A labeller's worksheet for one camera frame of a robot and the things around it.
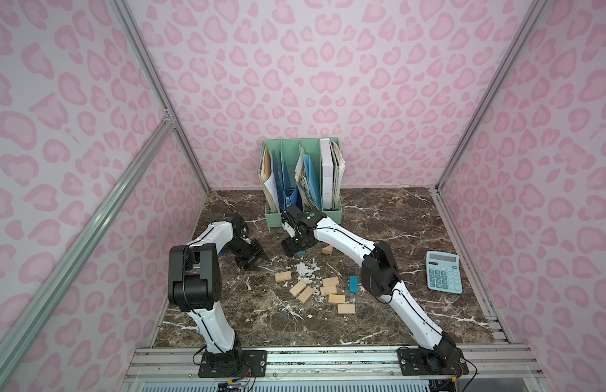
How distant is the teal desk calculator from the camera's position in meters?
0.90

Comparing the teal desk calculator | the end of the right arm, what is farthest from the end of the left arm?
the teal desk calculator

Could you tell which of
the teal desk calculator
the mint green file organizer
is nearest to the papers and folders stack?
the mint green file organizer

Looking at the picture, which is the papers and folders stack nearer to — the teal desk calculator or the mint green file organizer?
the mint green file organizer
